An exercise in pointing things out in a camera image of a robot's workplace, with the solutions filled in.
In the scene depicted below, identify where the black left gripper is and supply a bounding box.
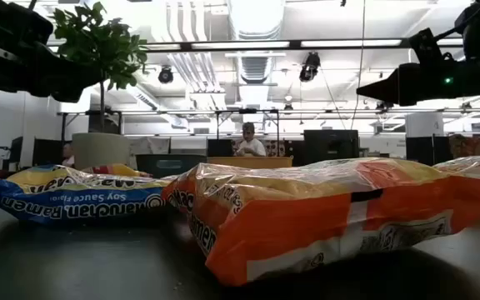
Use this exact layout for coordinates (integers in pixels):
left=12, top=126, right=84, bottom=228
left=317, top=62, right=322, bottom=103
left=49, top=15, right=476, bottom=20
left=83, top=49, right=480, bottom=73
left=0, top=49, right=104, bottom=104

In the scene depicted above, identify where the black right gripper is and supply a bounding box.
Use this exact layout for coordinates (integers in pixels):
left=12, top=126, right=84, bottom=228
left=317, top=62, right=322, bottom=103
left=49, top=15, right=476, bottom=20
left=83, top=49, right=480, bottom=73
left=356, top=57, right=480, bottom=108

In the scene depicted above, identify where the red Maruchan ramen packet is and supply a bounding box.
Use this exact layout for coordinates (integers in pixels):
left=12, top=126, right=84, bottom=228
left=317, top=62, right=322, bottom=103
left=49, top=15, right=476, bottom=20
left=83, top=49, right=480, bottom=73
left=80, top=162, right=154, bottom=179

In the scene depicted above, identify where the blue Maruchan ramen packet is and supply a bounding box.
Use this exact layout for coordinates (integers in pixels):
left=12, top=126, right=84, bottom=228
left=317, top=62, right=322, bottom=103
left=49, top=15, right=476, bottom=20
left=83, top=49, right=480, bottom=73
left=0, top=164, right=171, bottom=227

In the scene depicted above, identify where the orange Maruchan ramen packet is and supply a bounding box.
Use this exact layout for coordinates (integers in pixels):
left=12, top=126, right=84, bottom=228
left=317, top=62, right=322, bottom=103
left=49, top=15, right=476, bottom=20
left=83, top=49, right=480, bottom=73
left=161, top=155, right=480, bottom=288

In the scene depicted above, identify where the green leafy potted tree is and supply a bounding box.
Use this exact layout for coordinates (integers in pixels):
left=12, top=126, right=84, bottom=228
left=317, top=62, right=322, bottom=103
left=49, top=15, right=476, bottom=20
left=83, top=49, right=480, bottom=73
left=51, top=2, right=149, bottom=134

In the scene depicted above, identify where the pale round plant pot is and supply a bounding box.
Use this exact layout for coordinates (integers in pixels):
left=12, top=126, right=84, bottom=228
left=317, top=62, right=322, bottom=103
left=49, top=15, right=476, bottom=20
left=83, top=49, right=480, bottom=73
left=72, top=132, right=132, bottom=171

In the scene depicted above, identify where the person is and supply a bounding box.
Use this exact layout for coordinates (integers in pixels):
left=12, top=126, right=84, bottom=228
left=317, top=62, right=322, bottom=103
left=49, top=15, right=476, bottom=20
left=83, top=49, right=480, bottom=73
left=234, top=122, right=268, bottom=158
left=62, top=142, right=76, bottom=168

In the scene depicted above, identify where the black ceiling spotlight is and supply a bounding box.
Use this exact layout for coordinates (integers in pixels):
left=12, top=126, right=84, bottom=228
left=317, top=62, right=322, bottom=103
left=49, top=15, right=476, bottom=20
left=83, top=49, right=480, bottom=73
left=157, top=65, right=175, bottom=85
left=298, top=51, right=322, bottom=83

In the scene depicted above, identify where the patterned orange cloth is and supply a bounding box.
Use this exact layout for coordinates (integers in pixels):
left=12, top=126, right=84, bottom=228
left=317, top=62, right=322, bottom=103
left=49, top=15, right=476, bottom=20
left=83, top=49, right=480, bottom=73
left=449, top=133, right=480, bottom=159

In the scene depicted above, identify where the blue plastic bin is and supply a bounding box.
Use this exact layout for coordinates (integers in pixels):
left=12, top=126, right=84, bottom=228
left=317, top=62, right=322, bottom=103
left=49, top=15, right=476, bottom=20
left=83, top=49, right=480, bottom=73
left=135, top=153, right=208, bottom=179

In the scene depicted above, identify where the patterned board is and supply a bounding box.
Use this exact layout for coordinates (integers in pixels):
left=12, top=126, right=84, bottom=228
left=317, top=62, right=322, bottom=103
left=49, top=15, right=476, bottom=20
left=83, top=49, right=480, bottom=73
left=264, top=139, right=286, bottom=158

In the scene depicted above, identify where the yellow plastic bin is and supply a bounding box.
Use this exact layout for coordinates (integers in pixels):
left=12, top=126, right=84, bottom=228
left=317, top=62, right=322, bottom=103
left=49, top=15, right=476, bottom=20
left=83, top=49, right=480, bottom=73
left=206, top=156, right=294, bottom=169

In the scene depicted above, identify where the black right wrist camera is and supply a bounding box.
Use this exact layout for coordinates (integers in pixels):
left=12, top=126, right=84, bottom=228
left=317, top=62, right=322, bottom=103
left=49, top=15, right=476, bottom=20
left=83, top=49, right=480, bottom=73
left=408, top=27, right=448, bottom=66

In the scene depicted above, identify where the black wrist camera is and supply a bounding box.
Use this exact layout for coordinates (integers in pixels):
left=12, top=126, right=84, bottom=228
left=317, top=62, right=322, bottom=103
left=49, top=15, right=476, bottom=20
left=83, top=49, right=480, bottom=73
left=408, top=27, right=448, bottom=66
left=14, top=16, right=54, bottom=58

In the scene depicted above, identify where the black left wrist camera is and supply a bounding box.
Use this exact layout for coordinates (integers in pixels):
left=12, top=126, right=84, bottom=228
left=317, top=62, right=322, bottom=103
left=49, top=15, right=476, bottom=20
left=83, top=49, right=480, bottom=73
left=14, top=16, right=54, bottom=58

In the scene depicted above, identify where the black aluminium rig frame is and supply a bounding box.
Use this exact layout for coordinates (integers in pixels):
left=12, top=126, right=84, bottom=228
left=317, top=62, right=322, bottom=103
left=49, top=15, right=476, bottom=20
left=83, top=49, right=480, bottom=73
left=46, top=38, right=466, bottom=53

